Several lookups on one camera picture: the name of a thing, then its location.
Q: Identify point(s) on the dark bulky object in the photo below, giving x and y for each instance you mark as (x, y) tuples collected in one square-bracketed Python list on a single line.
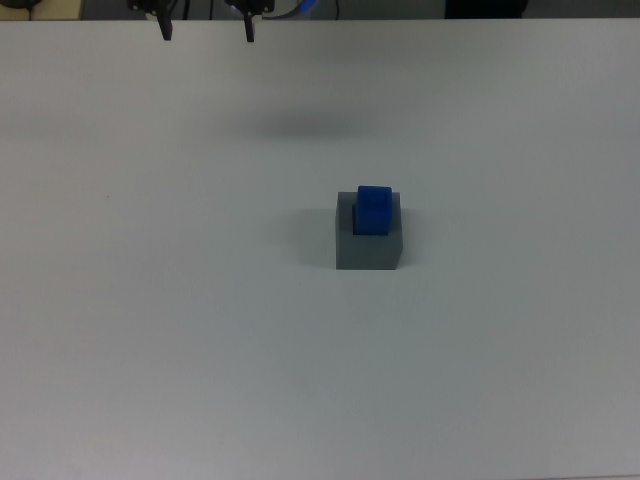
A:
[(485, 7)]

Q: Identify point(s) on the grey hollow cuboid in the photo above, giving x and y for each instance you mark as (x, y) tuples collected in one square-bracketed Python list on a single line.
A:
[(367, 252)]

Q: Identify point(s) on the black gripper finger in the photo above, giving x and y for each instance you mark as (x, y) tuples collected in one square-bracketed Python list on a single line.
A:
[(164, 27), (249, 27)]

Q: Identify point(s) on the small black rounded object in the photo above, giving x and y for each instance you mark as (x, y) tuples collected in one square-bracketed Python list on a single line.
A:
[(24, 3)]

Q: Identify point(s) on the blue block with knob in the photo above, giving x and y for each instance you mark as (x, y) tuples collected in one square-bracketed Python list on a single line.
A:
[(373, 212)]

